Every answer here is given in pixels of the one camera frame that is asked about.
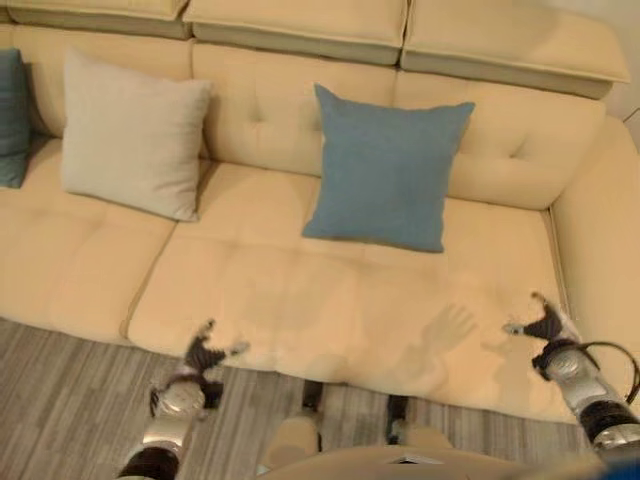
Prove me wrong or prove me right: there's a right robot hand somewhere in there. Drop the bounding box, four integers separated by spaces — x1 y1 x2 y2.
501 290 581 347

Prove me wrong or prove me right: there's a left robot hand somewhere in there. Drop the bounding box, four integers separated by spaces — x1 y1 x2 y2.
182 317 251 377

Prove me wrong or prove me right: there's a cream leather sofa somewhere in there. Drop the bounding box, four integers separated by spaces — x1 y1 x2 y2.
0 0 640 424

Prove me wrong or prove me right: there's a left robot leg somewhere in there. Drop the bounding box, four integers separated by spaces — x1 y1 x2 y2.
259 378 326 476

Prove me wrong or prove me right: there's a robot leg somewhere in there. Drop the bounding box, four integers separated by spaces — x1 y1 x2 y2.
383 392 456 461
259 378 326 476

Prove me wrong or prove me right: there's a right robot leg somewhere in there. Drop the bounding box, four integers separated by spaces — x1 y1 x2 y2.
383 392 456 461

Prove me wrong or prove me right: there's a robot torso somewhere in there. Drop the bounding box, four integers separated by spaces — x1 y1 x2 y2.
249 441 640 480

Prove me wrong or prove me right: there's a blue square cushion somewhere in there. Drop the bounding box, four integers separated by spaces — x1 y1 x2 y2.
301 82 476 254

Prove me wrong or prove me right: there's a light grey square cushion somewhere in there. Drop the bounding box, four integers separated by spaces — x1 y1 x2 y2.
60 47 213 223

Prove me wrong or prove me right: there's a teal square cushion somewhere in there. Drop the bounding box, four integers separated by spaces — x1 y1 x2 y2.
0 47 31 189

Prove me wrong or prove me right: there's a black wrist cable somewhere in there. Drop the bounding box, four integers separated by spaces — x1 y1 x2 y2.
574 340 640 404

